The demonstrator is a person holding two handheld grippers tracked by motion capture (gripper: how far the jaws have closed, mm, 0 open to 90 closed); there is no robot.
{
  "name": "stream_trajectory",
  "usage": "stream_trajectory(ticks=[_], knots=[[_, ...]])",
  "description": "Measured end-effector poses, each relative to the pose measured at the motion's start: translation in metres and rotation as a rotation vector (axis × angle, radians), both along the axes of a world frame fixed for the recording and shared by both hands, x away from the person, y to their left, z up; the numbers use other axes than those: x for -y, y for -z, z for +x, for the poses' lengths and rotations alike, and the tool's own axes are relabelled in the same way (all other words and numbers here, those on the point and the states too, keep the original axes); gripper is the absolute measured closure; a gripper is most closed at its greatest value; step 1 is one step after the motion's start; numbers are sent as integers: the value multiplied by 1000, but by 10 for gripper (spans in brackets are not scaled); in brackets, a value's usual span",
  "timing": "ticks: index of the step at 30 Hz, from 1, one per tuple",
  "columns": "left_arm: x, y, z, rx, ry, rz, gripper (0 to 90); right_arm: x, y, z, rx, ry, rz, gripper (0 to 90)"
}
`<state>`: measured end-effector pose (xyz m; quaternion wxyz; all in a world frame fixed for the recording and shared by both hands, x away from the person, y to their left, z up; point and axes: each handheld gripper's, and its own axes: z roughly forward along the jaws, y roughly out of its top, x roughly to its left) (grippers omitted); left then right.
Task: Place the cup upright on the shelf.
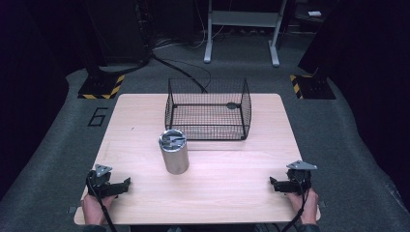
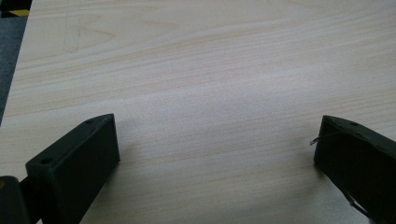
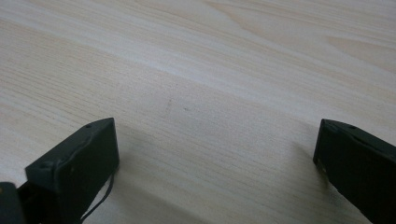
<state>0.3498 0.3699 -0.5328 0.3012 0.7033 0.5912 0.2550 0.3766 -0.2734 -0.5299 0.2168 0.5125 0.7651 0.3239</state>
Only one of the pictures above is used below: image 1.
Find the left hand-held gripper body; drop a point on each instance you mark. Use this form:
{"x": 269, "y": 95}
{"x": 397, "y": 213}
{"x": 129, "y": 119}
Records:
{"x": 100, "y": 180}

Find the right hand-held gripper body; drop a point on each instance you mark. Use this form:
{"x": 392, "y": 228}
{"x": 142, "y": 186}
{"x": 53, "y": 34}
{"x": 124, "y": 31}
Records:
{"x": 299, "y": 177}

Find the person's left hand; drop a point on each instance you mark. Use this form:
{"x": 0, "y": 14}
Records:
{"x": 93, "y": 208}

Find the person's right hand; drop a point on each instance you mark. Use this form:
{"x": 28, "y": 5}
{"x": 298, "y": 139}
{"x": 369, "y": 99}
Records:
{"x": 306, "y": 206}

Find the silver metal cup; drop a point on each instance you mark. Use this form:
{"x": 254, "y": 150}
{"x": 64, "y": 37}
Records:
{"x": 174, "y": 154}

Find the black base with hazard stripes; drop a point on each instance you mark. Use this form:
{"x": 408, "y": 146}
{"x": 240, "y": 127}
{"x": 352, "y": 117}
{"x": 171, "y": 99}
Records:
{"x": 312, "y": 87}
{"x": 103, "y": 87}

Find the black cabinet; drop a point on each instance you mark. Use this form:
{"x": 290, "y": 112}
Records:
{"x": 116, "y": 29}

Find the small white box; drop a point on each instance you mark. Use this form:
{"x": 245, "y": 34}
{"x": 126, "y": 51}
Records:
{"x": 314, "y": 14}

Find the white metal stand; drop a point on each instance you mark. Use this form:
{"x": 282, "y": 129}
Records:
{"x": 245, "y": 19}

